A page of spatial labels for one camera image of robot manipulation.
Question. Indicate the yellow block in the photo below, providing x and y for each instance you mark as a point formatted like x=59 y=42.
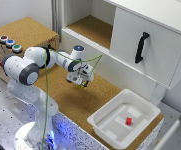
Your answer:
x=81 y=86

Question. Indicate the white cabinet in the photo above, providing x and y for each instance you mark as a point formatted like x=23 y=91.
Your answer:
x=100 y=50

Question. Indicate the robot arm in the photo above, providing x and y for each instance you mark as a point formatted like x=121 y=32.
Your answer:
x=21 y=70

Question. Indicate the white plastic box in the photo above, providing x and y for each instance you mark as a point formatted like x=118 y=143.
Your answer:
x=123 y=120

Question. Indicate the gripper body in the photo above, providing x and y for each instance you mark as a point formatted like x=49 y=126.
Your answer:
x=79 y=74

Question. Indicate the red button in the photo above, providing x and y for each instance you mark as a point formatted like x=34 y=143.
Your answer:
x=3 y=39

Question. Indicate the white sliding door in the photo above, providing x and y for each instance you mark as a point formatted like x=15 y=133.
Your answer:
x=150 y=50

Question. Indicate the pink block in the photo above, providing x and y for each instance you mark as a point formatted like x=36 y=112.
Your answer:
x=128 y=121

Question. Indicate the blue button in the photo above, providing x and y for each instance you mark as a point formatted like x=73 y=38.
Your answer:
x=10 y=42

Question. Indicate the green button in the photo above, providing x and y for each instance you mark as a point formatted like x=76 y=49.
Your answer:
x=16 y=48

